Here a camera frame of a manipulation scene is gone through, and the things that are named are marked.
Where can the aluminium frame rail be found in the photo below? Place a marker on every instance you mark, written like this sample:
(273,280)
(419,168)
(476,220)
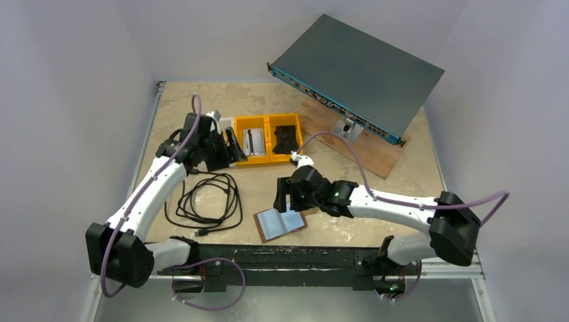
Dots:
(436,268)

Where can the blue grey network switch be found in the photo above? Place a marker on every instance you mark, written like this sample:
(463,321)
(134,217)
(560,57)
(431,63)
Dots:
(366,80)

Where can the metal bracket with knob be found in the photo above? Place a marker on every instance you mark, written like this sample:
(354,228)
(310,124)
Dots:
(348,129)

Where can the wooden board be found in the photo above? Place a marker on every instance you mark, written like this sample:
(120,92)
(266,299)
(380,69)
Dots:
(375,154)

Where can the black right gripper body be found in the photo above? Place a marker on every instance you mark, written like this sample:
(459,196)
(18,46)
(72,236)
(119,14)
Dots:
(284,194)

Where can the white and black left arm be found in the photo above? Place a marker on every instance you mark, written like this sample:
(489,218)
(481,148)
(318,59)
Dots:
(117,248)

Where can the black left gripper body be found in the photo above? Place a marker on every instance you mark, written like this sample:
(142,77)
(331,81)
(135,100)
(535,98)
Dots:
(215,152)

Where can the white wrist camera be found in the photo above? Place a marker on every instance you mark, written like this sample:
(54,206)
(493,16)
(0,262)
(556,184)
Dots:
(298,160)
(215,115)

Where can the white plastic bin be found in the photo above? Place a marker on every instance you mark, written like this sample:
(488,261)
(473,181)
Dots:
(224,123)

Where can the silver cards stack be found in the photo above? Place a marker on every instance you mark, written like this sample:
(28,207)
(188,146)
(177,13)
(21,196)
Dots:
(254,144)

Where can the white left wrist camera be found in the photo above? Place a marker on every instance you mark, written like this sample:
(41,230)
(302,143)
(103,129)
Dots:
(215,115)

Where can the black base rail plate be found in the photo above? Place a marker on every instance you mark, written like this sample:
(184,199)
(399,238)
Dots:
(360,268)

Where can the brown leather card holder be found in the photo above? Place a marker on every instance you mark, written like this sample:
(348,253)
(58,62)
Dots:
(272,225)

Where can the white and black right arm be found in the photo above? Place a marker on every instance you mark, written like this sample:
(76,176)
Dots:
(444,226)

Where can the black cards stack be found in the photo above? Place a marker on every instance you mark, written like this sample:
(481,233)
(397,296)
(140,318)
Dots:
(286,139)

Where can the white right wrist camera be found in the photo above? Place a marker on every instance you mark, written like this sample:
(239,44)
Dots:
(298,160)

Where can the yellow bin right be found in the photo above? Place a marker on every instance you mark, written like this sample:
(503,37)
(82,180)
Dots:
(277,120)

